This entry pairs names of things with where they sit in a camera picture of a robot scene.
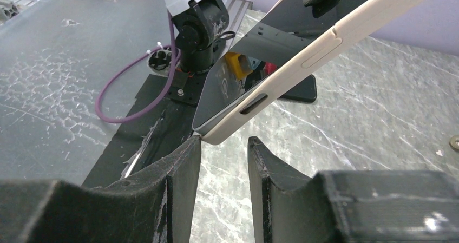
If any phone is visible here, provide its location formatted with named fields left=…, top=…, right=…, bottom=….
left=280, top=75, right=318, bottom=103

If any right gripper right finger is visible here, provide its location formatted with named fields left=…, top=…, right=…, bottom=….
left=247, top=136, right=458, bottom=242

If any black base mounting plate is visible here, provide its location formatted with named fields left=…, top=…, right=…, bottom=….
left=0, top=0, right=252, bottom=188

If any beige phone case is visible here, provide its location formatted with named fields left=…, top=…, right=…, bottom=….
left=194, top=0, right=424, bottom=145

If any black smartphone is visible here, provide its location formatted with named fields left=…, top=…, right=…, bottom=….
left=193, top=0, right=367, bottom=134

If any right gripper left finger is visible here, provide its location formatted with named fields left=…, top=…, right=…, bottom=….
left=1, top=135, right=201, bottom=242

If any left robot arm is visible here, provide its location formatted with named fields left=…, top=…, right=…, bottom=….
left=165, top=0, right=365, bottom=71

